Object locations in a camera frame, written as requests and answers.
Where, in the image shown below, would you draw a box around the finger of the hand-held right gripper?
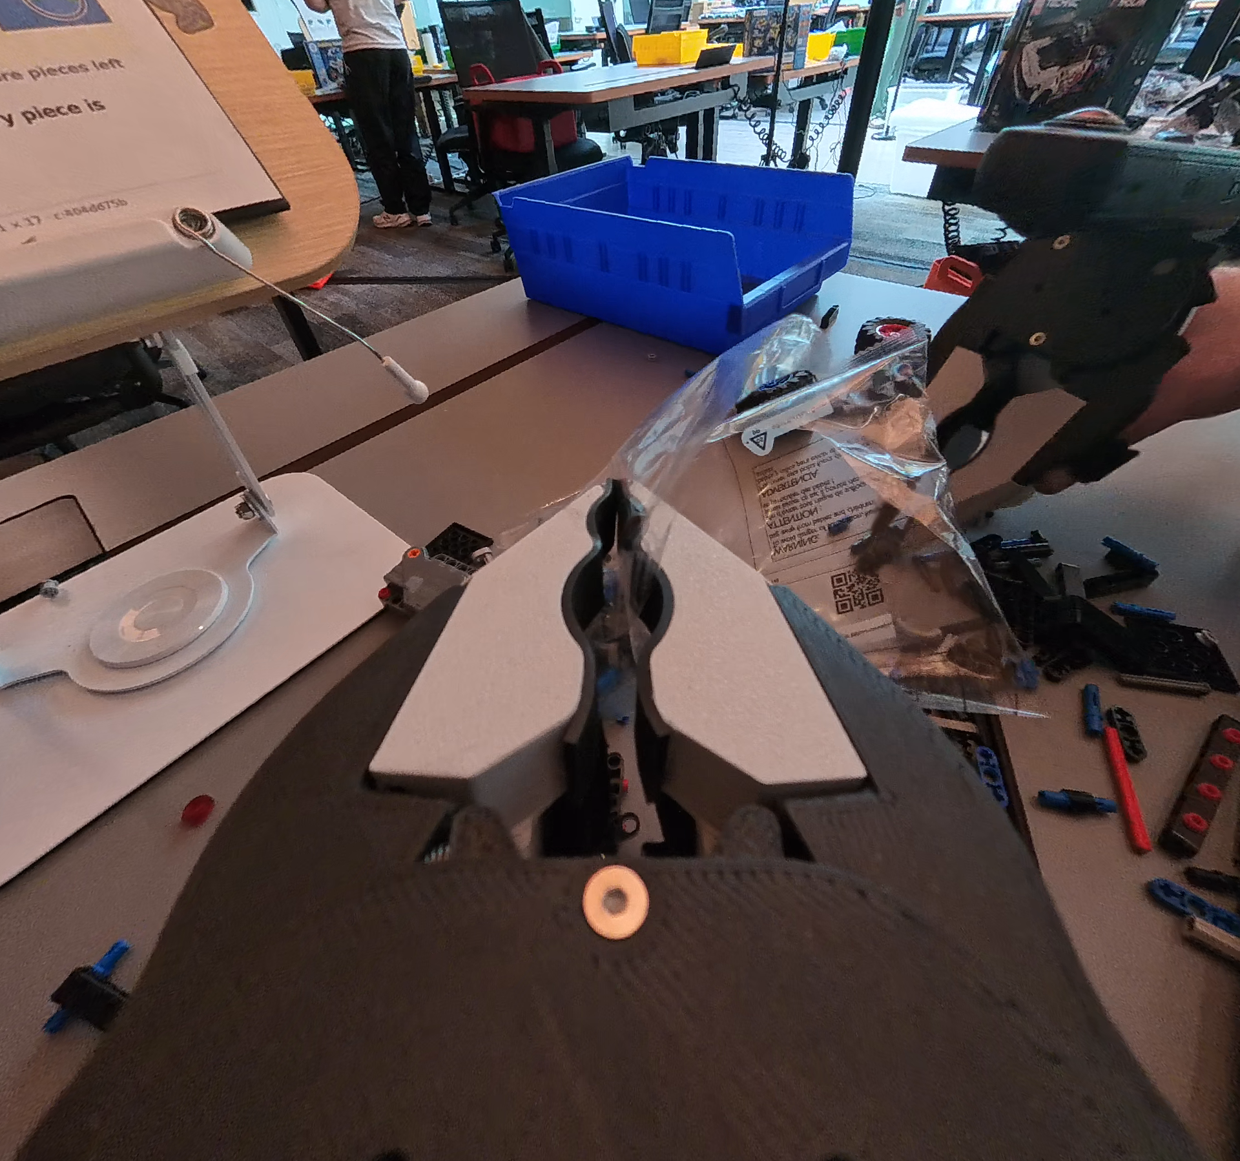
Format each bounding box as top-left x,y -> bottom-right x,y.
938,383 -> 1086,528

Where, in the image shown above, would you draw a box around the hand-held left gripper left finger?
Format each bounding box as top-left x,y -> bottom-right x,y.
369,484 -> 621,857

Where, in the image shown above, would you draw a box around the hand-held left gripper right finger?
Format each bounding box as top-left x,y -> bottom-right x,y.
624,484 -> 867,857

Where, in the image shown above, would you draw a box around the clear plastic bag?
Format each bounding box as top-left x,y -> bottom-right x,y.
562,316 -> 1048,721

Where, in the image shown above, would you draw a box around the pile of toy building pieces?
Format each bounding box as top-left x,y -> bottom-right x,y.
960,522 -> 1240,979

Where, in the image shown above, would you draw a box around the grey desk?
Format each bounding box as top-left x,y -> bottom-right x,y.
0,271 -> 1240,1161

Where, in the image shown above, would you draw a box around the grey toy motor block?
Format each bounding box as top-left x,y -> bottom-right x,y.
379,522 -> 498,618

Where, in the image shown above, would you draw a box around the black toy wheel red rim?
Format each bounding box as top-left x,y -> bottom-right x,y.
854,316 -> 935,360

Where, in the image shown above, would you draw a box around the wooden table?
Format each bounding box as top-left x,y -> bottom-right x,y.
902,112 -> 1240,184
462,54 -> 858,179

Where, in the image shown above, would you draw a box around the dark cardboard box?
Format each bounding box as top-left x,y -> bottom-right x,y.
976,0 -> 1197,135

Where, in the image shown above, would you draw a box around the black pole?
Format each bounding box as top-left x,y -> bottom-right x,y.
833,0 -> 919,128

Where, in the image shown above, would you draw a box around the blue storage bin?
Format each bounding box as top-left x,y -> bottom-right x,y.
497,156 -> 858,355

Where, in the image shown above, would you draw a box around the white tipped thin rod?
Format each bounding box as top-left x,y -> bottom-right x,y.
172,207 -> 431,406

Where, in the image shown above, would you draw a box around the yellow bins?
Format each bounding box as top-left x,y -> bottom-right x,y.
631,27 -> 710,70

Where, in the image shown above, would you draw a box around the black blue toy connector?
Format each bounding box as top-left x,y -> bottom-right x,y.
43,941 -> 136,1039

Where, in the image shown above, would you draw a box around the red black office chair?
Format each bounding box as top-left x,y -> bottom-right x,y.
436,0 -> 605,190

